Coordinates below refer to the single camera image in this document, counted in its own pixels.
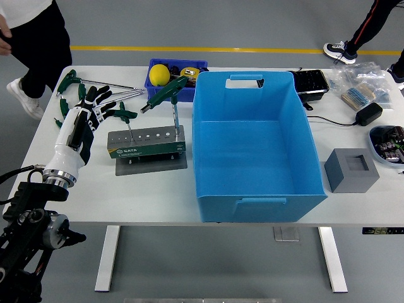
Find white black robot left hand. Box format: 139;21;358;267
45;85;117;174

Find person's right hand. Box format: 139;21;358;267
0;14;13;56

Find green grey wrench rack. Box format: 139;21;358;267
107;124;187;177

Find large green T-handle wrench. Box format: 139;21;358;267
140;76;189;137

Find large light blue plastic box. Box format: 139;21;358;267
191;71;328;223

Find person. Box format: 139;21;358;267
323;0;404;91
0;0;73;121

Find small dark blue bin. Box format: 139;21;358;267
144;58;209;103

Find yellow lemon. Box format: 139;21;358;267
148;64;171;86

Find white table leg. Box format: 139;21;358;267
318;226;348;294
94;225;121;293

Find yellow tape measure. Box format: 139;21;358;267
179;67;200;80

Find black plastic tray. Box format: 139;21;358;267
289;69;331;104

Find grey hollow cube block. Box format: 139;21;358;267
324;148;381;194

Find blue resistor strip pack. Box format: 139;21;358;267
340;83;376;111

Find clear plastic component bags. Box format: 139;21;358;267
328;61;395;95

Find black power adapter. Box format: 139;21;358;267
355;102;384;127

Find light blue bowl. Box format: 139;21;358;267
368;125;404;167

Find small bag of blue parts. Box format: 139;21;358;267
374;88;395;111

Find black table control panel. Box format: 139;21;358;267
362;227;404;235

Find black adapter cable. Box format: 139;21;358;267
306;115;359;126

